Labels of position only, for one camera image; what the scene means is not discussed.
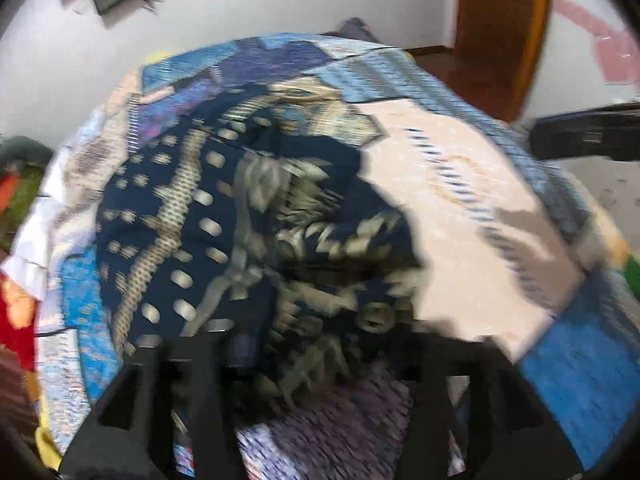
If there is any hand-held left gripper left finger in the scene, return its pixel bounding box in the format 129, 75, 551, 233
59, 330, 243, 480

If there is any green cloth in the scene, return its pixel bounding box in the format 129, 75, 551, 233
0, 170, 47, 252

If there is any navy patterned large garment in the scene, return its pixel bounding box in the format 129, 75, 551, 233
95, 80, 431, 480

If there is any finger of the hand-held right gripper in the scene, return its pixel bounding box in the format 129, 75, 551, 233
529, 102, 640, 162

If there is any white cloth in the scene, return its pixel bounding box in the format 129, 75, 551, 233
0, 195, 66, 291

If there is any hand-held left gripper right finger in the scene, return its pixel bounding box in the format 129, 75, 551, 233
400, 334, 585, 480

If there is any orange cloth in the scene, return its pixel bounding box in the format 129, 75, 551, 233
0, 172, 21, 207

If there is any dark cloth behind bed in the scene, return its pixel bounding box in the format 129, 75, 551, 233
340, 17, 382, 42

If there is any brown wooden door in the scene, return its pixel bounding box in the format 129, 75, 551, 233
452, 0, 553, 123

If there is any red fluffy cloth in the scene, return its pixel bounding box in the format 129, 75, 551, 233
0, 280, 42, 372

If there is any blue patchwork bedspread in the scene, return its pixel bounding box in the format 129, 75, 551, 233
35, 32, 640, 480

